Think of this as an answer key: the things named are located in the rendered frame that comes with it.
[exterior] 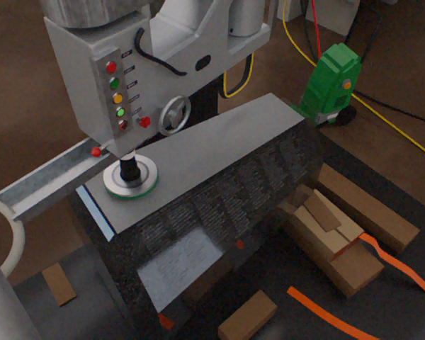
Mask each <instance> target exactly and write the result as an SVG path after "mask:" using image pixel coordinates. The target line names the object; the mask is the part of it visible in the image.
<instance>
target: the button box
mask: <svg viewBox="0 0 425 340"><path fill-rule="evenodd" d="M90 60H91V66H92V70H93V75H94V78H95V81H96V87H97V90H98V95H99V98H100V102H101V107H102V110H103V115H104V118H105V121H106V125H107V128H108V133H109V136H110V138H112V139H113V140H117V139H118V138H119V137H121V136H123V135H124V134H125V133H128V132H129V131H131V130H132V129H133V128H134V124H133V119H132V112H131V107H130V99H129V96H128V92H127V88H126V83H125V75H124V71H123V64H122V59H121V55H120V48H119V47H117V46H114V47H112V48H109V49H107V50H105V51H103V52H102V53H100V54H98V55H92V56H90ZM109 62H115V63H116V65H117V68H116V70H115V72H114V73H112V74H107V73H106V71H105V68H106V65H107V64H108V63H109ZM114 77H117V78H119V80H120V84H119V86H118V88H117V89H115V90H112V89H110V87H109V84H110V82H111V79H112V78H114ZM116 93H121V94H122V95H123V98H122V100H121V102H120V103H119V104H118V105H115V104H114V103H113V96H114V95H115V94H116ZM119 107H123V108H125V113H124V115H123V116H122V117H121V118H117V117H116V116H115V112H116V111H117V109H118V108H119ZM122 120H126V121H128V127H127V128H125V129H124V130H122V131H120V130H119V129H118V126H119V124H120V121H122Z"/></svg>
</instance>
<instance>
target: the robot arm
mask: <svg viewBox="0 0 425 340"><path fill-rule="evenodd" d="M0 340H43V339H42V337H41V336H40V334H39V333H38V330H37V329H36V327H35V325H34V324H33V322H31V320H30V318H29V316H28V315H27V313H26V310H25V309H24V307H23V306H22V304H21V302H20V300H19V299H18V297H17V295H16V294H15V292H14V290H13V288H12V287H11V286H10V284H9V282H8V281H7V279H6V277H5V276H4V274H3V273H2V271H1V269H0Z"/></svg>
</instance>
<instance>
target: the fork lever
mask: <svg viewBox="0 0 425 340"><path fill-rule="evenodd" d="M170 124H171V121H170V120H169V119H164V128H166V127H168V126H169V125H170ZM159 132H160V131H157V132H156V133H154V134H153V135H152V136H151V137H153V136H155V135H156V134H157V133H159ZM151 137H148V138H147V139H146V140H144V141H143V142H145V141H147V140H149V139H150V138H151ZM143 142H141V143H140V144H139V145H138V146H136V148H137V147H139V146H140V145H141V144H142V143H143ZM97 145H99V143H98V142H97V141H95V140H94V139H93V138H92V137H87V138H86V139H85V140H82V141H81V142H79V143H77V144H76V145H74V146H73V147H72V148H71V149H68V150H67V151H66V152H63V153H61V154H60V155H58V156H57V157H55V158H54V159H52V160H50V161H49V162H47V163H46V164H43V165H42V166H39V167H38V168H37V169H36V170H35V171H33V172H31V173H29V174H28V175H27V176H24V177H23V178H20V179H19V180H17V181H16V182H14V183H12V184H11V185H10V186H7V187H5V188H4V189H2V191H0V200H2V201H4V202H5V203H6V204H9V205H10V206H11V207H12V208H13V209H14V211H15V212H16V214H15V215H14V216H12V217H11V219H12V220H13V221H14V222H15V221H17V220H20V221H21V222H22V224H23V225H24V224H25V223H27V222H29V221H31V220H32V219H33V218H35V217H37V216H38V215H39V214H40V213H42V212H44V210H47V209H48V208H49V207H50V206H52V205H54V204H55V203H56V202H58V201H59V200H61V199H62V198H64V197H66V196H68V195H69V194H70V193H72V192H73V191H75V189H76V188H78V187H80V186H81V185H82V184H85V183H86V182H87V181H89V180H90V179H92V178H93V177H95V176H96V175H98V174H99V173H101V172H102V171H103V170H106V169H107V168H108V167H109V166H110V165H112V164H113V163H115V162H116V161H117V160H119V159H121V158H122V157H124V156H125V155H127V154H129V153H130V152H131V151H133V150H134V149H136V148H134V149H132V150H131V151H129V152H128V153H127V154H124V155H123V156H122V157H116V156H115V155H114V154H113V153H111V152H109V153H107V154H106V155H103V156H102V155H100V156H99V157H94V156H92V154H91V150H92V149H93V148H95V147H97Z"/></svg>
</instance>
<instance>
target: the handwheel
mask: <svg viewBox="0 0 425 340"><path fill-rule="evenodd" d="M178 101H182V103H181V105H180V106H179V107H178V108H177V109H175V108H174V109H171V110H170V109H169V108H170V107H171V106H172V105H174V104H175V103H176V102H178ZM185 105H186V110H185V113H184V116H183V118H182V120H181V122H180V123H179V124H178V122H179V121H180V119H181V117H182V112H181V110H182V109H183V107H184V106H185ZM190 111H191V104H190V101H189V99H188V97H187V96H184V95H177V96H174V97H172V98H170V99H169V101H168V102H167V103H166V105H165V106H163V107H162V108H161V113H160V115H159V119H158V127H159V131H160V133H161V134H163V135H166V136H169V135H174V134H176V133H177V132H178V131H180V130H181V129H182V127H183V126H184V125H185V124H186V121H187V120H188V117H189V114H190ZM164 119H169V120H170V121H173V123H174V129H173V130H169V131H167V130H165V129H164Z"/></svg>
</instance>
